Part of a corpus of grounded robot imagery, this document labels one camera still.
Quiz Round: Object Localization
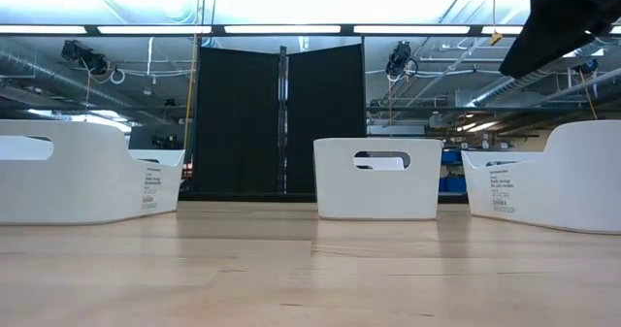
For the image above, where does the white ceiling air unit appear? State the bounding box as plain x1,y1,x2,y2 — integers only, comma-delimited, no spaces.
561,47,605,60

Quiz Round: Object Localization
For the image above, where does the white plastic bin with handle slot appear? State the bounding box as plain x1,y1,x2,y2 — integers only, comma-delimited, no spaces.
312,137,444,221

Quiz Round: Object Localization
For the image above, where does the silver ventilation duct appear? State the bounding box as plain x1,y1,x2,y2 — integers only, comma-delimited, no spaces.
0,49,135,110

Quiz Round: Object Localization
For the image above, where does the white plastic storage bin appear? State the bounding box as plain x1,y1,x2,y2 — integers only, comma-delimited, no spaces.
0,118,186,226
460,119,621,236

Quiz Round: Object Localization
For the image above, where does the black partition panel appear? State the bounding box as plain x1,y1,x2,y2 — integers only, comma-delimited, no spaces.
192,47,283,196
285,44,368,196

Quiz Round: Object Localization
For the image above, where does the black ceiling-hung device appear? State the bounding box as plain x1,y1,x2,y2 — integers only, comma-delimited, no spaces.
385,40,419,79
60,39,109,77

